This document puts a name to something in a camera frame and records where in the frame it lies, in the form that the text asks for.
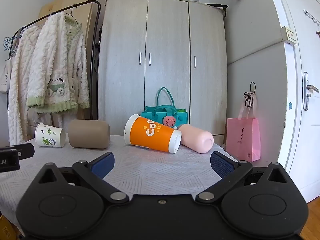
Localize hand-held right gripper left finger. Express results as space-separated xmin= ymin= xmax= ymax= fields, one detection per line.
xmin=35 ymin=152 xmax=130 ymax=205

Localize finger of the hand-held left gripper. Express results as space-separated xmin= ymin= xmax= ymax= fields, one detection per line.
xmin=10 ymin=143 xmax=35 ymax=160

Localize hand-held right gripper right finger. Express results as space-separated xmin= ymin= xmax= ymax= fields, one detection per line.
xmin=195 ymin=151 xmax=292 ymax=204

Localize white cup with green leaves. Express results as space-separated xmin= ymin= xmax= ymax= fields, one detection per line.
xmin=35 ymin=123 xmax=66 ymax=148

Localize tan cup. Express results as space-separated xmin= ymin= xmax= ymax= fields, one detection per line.
xmin=68 ymin=119 xmax=111 ymax=149

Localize pink cup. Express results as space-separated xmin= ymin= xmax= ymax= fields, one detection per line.
xmin=177 ymin=124 xmax=214 ymax=154

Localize orange cup with white rim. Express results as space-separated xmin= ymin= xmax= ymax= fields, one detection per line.
xmin=124 ymin=114 xmax=182 ymax=154

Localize pink paper bag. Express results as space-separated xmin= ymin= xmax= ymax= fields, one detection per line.
xmin=226 ymin=99 xmax=261 ymax=162

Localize white patterned tablecloth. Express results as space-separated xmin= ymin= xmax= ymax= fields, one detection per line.
xmin=0 ymin=134 xmax=238 ymax=232

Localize teal felt handbag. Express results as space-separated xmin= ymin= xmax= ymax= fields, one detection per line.
xmin=140 ymin=87 xmax=189 ymax=131

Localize yellow cardboard box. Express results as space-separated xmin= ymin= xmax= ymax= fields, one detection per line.
xmin=0 ymin=214 xmax=21 ymax=240

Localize white fluffy robe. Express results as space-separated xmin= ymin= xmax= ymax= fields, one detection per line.
xmin=7 ymin=25 xmax=42 ymax=145

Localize white tote bag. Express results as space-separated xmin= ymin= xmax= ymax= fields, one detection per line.
xmin=0 ymin=59 xmax=12 ymax=93

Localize cream robe with green trim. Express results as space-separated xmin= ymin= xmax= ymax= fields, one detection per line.
xmin=26 ymin=12 xmax=90 ymax=114

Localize white door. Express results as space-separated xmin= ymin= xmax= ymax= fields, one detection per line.
xmin=264 ymin=0 xmax=320 ymax=203

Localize black clothes rack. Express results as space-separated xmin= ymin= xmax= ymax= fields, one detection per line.
xmin=7 ymin=0 xmax=102 ymax=121

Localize grey three-door wardrobe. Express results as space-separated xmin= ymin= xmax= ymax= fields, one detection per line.
xmin=97 ymin=0 xmax=228 ymax=138

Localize black item on wardrobe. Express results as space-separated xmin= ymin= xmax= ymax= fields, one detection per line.
xmin=204 ymin=2 xmax=229 ymax=18

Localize black cord loops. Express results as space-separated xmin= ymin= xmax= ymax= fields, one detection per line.
xmin=243 ymin=82 xmax=257 ymax=109

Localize blue wire hangers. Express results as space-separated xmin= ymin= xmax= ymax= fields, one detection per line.
xmin=3 ymin=36 xmax=21 ymax=53

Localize silver door handle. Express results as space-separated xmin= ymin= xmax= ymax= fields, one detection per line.
xmin=303 ymin=72 xmax=320 ymax=111

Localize white wall switch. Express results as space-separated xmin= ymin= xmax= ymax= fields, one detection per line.
xmin=280 ymin=26 xmax=297 ymax=45

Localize wall hook rail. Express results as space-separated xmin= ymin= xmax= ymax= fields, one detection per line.
xmin=303 ymin=9 xmax=320 ymax=26

